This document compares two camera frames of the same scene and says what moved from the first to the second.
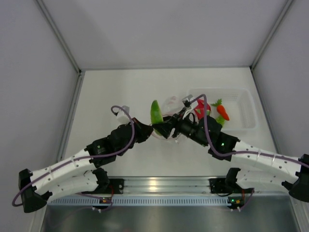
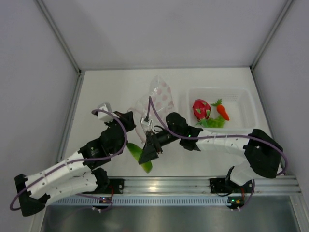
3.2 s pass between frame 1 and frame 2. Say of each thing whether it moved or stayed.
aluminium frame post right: stayed
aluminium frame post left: stayed
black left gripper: moved
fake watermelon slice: moved
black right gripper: moved
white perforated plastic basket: stayed
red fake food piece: stayed
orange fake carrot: stayed
